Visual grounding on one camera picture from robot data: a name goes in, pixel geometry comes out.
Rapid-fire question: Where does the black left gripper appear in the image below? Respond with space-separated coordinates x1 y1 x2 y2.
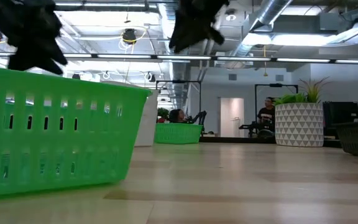
0 0 68 75

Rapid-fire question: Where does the bright ceiling light panel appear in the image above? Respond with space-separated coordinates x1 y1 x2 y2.
244 32 338 47

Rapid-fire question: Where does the dark green background plant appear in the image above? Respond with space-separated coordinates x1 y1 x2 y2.
157 108 170 124

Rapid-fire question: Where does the black equipment cart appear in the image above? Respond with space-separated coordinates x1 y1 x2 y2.
323 101 358 139

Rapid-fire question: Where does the green artificial plant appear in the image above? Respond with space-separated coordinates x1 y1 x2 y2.
273 77 329 106

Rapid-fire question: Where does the black background rig frame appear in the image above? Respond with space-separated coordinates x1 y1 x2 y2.
254 83 300 125
155 80 203 125

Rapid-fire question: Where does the person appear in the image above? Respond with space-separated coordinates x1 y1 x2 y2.
168 108 186 124
257 96 276 133

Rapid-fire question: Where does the white plastic basket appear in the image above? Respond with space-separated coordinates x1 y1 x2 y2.
103 81 160 147

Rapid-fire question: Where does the black overhead camera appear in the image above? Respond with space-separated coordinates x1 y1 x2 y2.
122 28 137 44

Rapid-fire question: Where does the overhead LED light bar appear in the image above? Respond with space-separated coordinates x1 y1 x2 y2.
0 51 358 65

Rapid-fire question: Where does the bright white doorway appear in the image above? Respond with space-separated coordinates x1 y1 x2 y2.
219 97 245 138

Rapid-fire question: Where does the smooth silver ceiling duct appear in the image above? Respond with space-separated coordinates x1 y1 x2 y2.
224 0 293 69

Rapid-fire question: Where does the corrugated silver ceiling duct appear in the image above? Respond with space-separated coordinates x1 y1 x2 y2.
158 0 195 110

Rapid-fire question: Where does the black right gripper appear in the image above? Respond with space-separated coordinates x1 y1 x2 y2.
168 0 229 54

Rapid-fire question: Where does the white triangle-patterned plant pot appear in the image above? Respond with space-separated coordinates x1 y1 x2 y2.
274 102 324 147

